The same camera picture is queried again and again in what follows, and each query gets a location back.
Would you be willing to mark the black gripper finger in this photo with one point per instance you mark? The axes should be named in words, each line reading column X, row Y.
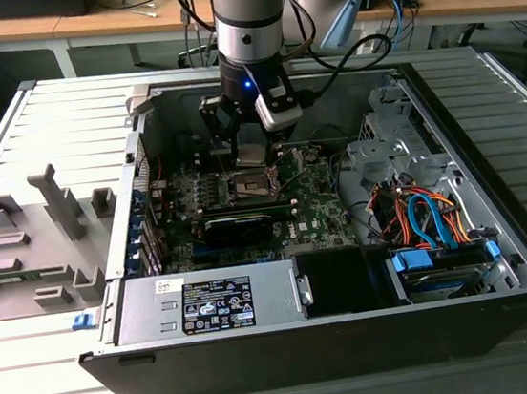
column 215, row 116

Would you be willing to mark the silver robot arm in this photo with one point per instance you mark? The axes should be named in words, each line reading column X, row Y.
column 246, row 16

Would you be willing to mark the CPU socket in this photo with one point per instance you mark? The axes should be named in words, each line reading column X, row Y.
column 247, row 184

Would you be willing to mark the installed RAM stick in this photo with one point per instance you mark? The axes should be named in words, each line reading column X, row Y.
column 245, row 207

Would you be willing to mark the round coin battery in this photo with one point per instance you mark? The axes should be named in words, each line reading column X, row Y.
column 312, row 155

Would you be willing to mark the black graphics card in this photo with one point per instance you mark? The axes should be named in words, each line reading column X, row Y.
column 239, row 231

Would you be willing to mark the green motherboard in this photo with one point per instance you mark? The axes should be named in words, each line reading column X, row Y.
column 321, row 199

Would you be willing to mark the metal drive cage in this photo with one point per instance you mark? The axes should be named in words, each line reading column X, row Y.
column 378, row 151

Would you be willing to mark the black plastic shroud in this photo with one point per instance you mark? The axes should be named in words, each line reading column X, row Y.
column 331, row 280

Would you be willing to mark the grey power supply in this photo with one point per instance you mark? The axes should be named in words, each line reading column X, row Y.
column 138, row 313

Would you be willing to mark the grey parts rack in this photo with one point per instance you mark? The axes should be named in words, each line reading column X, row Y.
column 31, row 225

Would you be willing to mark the blue case latch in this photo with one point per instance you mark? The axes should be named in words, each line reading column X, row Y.
column 82, row 321

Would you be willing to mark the black PC case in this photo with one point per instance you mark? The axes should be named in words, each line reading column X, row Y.
column 312, row 359

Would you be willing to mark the green RAM stick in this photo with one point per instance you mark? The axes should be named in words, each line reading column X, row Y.
column 6, row 279

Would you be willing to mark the hard disk in blue carrier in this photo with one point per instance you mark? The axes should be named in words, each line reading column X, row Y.
column 435, row 284

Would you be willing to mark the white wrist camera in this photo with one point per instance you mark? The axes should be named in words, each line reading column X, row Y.
column 277, row 116

